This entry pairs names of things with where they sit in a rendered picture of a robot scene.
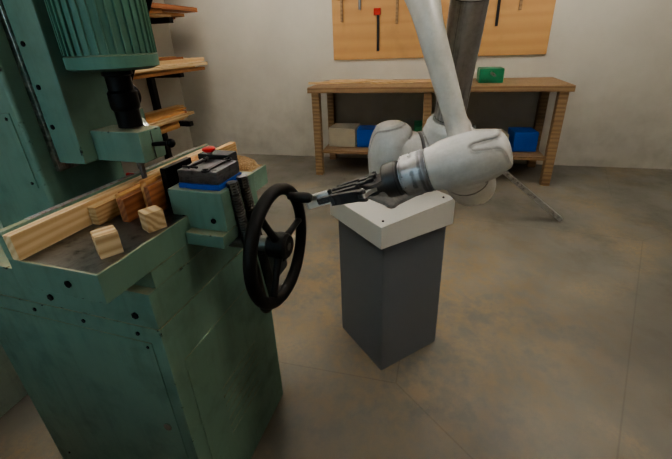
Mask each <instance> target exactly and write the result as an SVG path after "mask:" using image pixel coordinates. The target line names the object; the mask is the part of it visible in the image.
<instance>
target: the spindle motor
mask: <svg viewBox="0 0 672 459"><path fill-rule="evenodd" d="M44 2H45V5H46V8H47V11H48V14H49V17H50V20H51V24H52V27H53V30H54V33H55V36H56V39H57V42H58V46H59V49H60V52H61V55H62V56H63V58H62V59H63V62H64V65H65V68H66V70H68V71H73V72H77V73H97V72H116V71H130V70H141V69H150V68H153V67H155V66H158V65H160V62H159V57H158V54H157V53H156V52H157V49H156V44H155V40H154V35H153V31H152V26H151V21H150V17H149V12H148V8H147V3H146V0H44Z"/></svg>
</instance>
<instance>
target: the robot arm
mask: <svg viewBox="0 0 672 459"><path fill-rule="evenodd" d="M404 1H405V3H406V5H407V8H408V10H409V12H410V15H411V17H412V20H413V23H414V26H415V29H416V32H417V36H418V39H419V43H420V46H421V49H422V53H423V56H424V59H425V63H426V66H427V69H428V72H429V75H430V79H431V82H432V85H433V88H434V91H435V95H436V106H435V113H434V114H432V115H431V116H430V117H429V118H428V119H427V121H426V124H425V125H424V127H423V130H422V131H417V132H416V131H412V129H411V127H410V126H409V125H408V124H407V123H405V122H402V121H400V120H388V121H384V122H381V123H379V124H378V125H377V126H376V127H375V129H374V130H373V132H372V135H371V138H370V141H369V147H368V169H369V174H367V175H364V176H362V177H359V178H356V179H353V180H350V181H347V182H344V183H342V184H338V185H337V187H335V188H333V189H332V190H331V189H329V190H326V191H322V192H318V193H315V194H312V195H313V200H312V201H311V202H310V203H306V206H307V208H308V209H312V208H316V207H320V206H323V205H327V204H332V206H336V205H342V204H349V203H355V202H367V201H368V200H369V199H370V200H372V201H375V202H377V203H380V204H382V205H384V206H386V207H387V208H389V209H393V208H396V207H397V206H398V205H400V204H402V203H404V202H406V201H408V200H410V199H412V198H414V197H416V196H419V195H423V194H424V193H427V192H433V191H435V190H446V191H447V192H448V193H449V195H450V196H451V197H452V198H453V199H454V200H455V201H456V202H458V203H460V204H462V205H465V206H470V207H471V206H475V205H480V204H484V203H486V202H487V201H488V200H489V199H490V198H491V197H492V196H493V194H494V192H495V189H496V178H497V177H499V176H500V175H502V174H503V173H505V172H506V171H508V170H509V169H510V168H512V166H513V154H512V148H511V145H510V142H509V140H508V138H507V137H506V135H505V134H504V133H503V131H502V130H500V129H481V130H476V129H475V128H473V127H472V124H471V122H470V120H469V119H468V117H467V114H466V110H467V105H468V101H469V96H470V91H471V86H472V81H473V76H474V72H475V67H476V62H477V57H478V54H479V49H480V44H481V40H482V35H483V30H484V25H485V20H486V15H487V11H488V6H489V1H490V0H450V4H449V11H448V18H447V26H446V29H445V24H444V20H443V14H442V6H441V0H404Z"/></svg>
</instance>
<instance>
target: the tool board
mask: <svg viewBox="0 0 672 459"><path fill-rule="evenodd" d="M555 3H556V0H490V1H489V6H488V11H487V15H486V20H485V25H484V30H483V35H482V40H481V44H480V49H479V54H478V56H500V55H536V54H546V52H547V47H548V42H549V36H550V31H551V25H552V20H553V14H554V9H555ZM449 4H450V0H441V6H442V14H443V20H444V24H445V29H446V26H447V18H448V11H449ZM332 24H333V51H334V60H356V59H392V58H424V56H423V53H422V49H421V46H420V43H419V39H418V36H417V32H416V29H415V26H414V23H413V20H412V17H411V15H410V12H409V10H408V8H407V5H406V3H405V1H404V0H332Z"/></svg>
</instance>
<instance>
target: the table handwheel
mask: <svg viewBox="0 0 672 459"><path fill-rule="evenodd" d="M289 192H298V191H297V190H296V189H295V188H294V187H293V186H292V185H290V184H288V183H284V182H280V183H276V184H274V185H272V186H270V187H269V188H268V189H267V190H266V191H265V192H264V193H263V194H262V195H261V197H260V198H259V200H258V202H257V203H256V205H255V207H254V209H253V211H252V214H251V216H250V219H249V222H248V226H247V230H246V234H245V239H244V246H243V244H242V240H241V237H240V236H239V237H238V238H236V239H235V240H234V241H233V242H232V243H231V244H230V245H229V246H230V247H237V248H243V276H244V282H245V286H246V290H247V293H248V295H249V297H250V299H251V300H252V302H253V303H254V304H255V305H256V306H257V307H259V308H261V309H264V310H271V309H274V308H276V307H278V306H280V305H281V304H282V303H283V302H284V301H285V300H286V299H287V298H288V296H289V295H290V293H291V291H292V290H293V288H294V286H295V284H296V281H297V279H298V276H299V273H300V270H301V267H302V263H303V258H304V253H305V246H306V231H307V228H306V214H305V208H304V204H303V203H301V202H296V201H292V200H290V201H291V204H292V206H293V209H294V214H295V220H294V222H293V223H292V224H291V226H290V227H289V228H288V229H287V230H286V232H285V233H282V232H274V231H273V230H272V228H271V227H270V225H269V224H268V222H267V221H266V219H265V217H266V214H267V212H268V210H269V208H270V206H271V205H272V203H273V202H274V201H275V199H276V198H277V197H279V196H280V195H286V196H287V194H288V193H289ZM261 229H263V230H264V231H265V233H266V234H267V236H264V235H260V233H261ZM295 229H296V239H295V248H294V254H293V258H292V262H291V266H290V269H289V272H288V274H287V277H286V279H285V281H284V283H283V285H282V286H281V288H280V289H279V290H278V288H279V277H280V269H281V261H282V259H287V258H288V257H289V256H290V255H291V253H292V250H293V238H292V236H291V235H292V233H293V232H294V231H295ZM258 250H259V251H265V252H266V254H267V256H268V257H271V258H274V265H273V278H272V287H271V295H270V297H267V296H266V295H265V294H264V293H263V291H262V289H261V287H260V284H259V279H258V271H257V253H258Z"/></svg>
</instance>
